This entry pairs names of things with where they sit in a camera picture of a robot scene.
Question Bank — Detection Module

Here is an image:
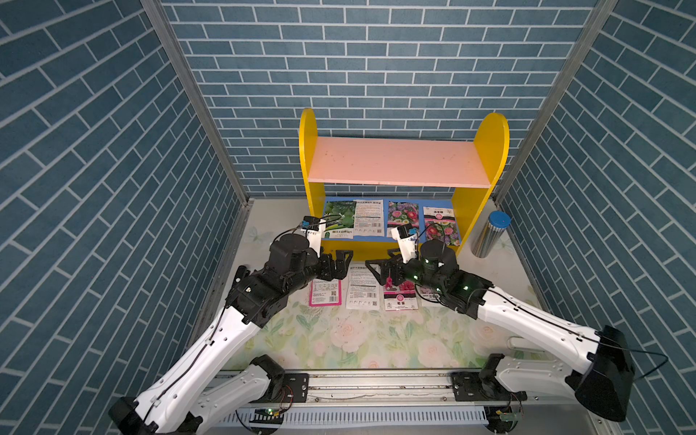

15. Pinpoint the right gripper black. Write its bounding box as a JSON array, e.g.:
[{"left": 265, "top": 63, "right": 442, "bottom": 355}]
[{"left": 365, "top": 248, "right": 444, "bottom": 295}]

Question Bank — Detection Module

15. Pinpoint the white text seed packet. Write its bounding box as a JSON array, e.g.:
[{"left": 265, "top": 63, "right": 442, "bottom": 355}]
[{"left": 346, "top": 265, "right": 381, "bottom": 311}]

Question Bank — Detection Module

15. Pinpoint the pink bordered seed packet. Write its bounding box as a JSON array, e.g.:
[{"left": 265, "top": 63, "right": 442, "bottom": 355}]
[{"left": 309, "top": 279, "right": 343, "bottom": 307}]

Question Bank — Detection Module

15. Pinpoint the magenta hollyhock seed packet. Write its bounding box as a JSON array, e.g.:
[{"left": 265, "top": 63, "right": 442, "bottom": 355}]
[{"left": 384, "top": 277, "right": 419, "bottom": 311}]

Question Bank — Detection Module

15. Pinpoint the mixed flower seed packet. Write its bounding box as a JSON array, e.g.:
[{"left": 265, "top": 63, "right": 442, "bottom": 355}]
[{"left": 386, "top": 201, "right": 421, "bottom": 240}]

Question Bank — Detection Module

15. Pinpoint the red zinnia seed packet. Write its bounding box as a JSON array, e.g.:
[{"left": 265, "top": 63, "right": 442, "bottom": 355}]
[{"left": 423, "top": 207, "right": 461, "bottom": 247}]

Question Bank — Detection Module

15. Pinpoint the purple flower seed packet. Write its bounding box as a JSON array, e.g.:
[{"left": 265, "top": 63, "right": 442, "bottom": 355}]
[{"left": 416, "top": 286, "right": 440, "bottom": 304}]

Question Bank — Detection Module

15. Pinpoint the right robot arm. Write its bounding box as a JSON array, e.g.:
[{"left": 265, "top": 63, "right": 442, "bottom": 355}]
[{"left": 365, "top": 239, "right": 635, "bottom": 422}]

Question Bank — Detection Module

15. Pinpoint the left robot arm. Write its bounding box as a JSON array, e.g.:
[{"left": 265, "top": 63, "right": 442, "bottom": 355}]
[{"left": 109, "top": 231, "right": 353, "bottom": 434}]

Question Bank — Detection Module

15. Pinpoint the green gourd seed packet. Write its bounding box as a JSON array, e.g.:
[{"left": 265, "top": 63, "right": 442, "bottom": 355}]
[{"left": 323, "top": 200, "right": 356, "bottom": 239}]

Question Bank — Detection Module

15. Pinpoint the white text packet lower shelf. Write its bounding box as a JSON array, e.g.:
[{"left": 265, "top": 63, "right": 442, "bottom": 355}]
[{"left": 353, "top": 200, "right": 385, "bottom": 237}]

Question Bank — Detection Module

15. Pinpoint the yellow shelf with pink board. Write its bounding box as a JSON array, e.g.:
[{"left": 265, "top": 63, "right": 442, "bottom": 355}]
[{"left": 299, "top": 109, "right": 510, "bottom": 240}]

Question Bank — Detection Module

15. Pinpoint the floral table mat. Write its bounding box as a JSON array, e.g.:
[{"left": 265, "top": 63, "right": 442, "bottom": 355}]
[{"left": 196, "top": 198, "right": 556, "bottom": 371}]

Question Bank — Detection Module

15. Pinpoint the small black device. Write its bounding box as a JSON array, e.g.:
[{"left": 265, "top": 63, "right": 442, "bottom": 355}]
[{"left": 233, "top": 265, "right": 250, "bottom": 285}]

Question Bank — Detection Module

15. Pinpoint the steel bottle blue lid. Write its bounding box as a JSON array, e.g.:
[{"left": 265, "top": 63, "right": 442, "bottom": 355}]
[{"left": 471, "top": 210, "right": 511, "bottom": 258}]

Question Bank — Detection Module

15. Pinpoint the small white object on mat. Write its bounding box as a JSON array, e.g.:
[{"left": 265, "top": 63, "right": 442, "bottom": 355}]
[{"left": 507, "top": 336, "right": 541, "bottom": 353}]

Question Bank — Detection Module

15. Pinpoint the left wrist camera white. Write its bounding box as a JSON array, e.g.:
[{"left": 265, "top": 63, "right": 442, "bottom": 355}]
[{"left": 301, "top": 216, "right": 326, "bottom": 257}]

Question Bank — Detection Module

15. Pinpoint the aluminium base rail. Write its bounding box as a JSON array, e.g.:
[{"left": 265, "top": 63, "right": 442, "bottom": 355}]
[{"left": 142, "top": 369, "right": 621, "bottom": 435}]

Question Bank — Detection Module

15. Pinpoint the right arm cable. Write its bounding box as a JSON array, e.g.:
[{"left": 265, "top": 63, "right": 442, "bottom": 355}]
[{"left": 483, "top": 287, "right": 670, "bottom": 382}]

